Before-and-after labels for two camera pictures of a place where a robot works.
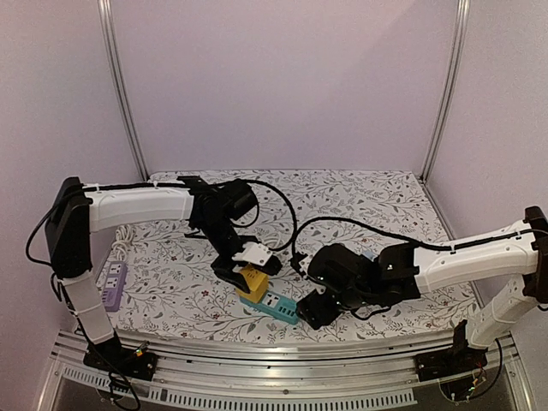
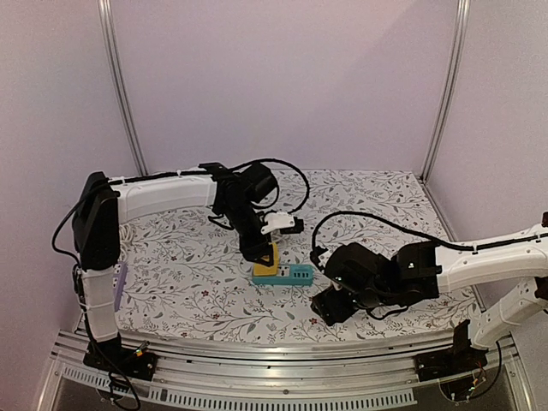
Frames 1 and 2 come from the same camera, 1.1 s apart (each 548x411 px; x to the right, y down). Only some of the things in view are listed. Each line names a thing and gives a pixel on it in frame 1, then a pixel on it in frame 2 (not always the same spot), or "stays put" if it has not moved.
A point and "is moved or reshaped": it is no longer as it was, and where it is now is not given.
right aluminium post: (463, 9) stays put
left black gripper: (226, 273) -> (250, 247)
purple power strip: (114, 288) stays put
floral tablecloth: (353, 254) stays put
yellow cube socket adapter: (257, 282) is moved or reshaped
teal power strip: (282, 308) -> (288, 275)
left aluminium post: (111, 41) stays put
